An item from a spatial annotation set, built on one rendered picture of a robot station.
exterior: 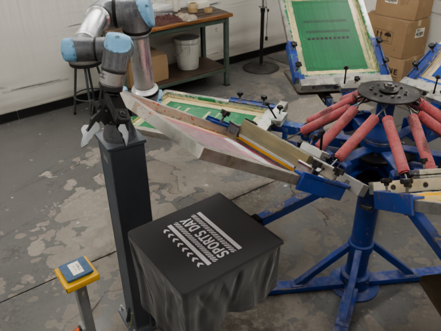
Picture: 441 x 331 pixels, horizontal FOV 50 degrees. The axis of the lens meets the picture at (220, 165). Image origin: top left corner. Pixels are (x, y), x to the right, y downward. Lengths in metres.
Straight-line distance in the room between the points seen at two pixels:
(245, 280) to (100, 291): 1.44
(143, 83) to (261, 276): 0.95
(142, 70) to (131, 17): 0.24
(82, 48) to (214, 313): 1.10
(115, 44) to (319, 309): 2.11
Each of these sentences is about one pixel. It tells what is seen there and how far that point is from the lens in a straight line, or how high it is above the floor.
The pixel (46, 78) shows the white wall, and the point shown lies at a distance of 5.56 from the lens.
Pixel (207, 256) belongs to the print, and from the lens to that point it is 1.89.
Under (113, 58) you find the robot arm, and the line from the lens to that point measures 1.45.
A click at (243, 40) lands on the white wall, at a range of 6.80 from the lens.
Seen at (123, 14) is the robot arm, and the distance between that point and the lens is 1.90.
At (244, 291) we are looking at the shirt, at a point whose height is 0.78.
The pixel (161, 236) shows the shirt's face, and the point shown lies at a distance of 2.00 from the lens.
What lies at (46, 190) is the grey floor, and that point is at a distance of 4.22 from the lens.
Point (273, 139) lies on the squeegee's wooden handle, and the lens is 1.97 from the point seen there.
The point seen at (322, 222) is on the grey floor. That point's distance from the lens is 3.65.
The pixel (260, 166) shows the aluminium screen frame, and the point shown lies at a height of 1.41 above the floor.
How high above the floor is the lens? 2.21
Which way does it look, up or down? 31 degrees down
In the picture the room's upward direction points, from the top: 1 degrees counter-clockwise
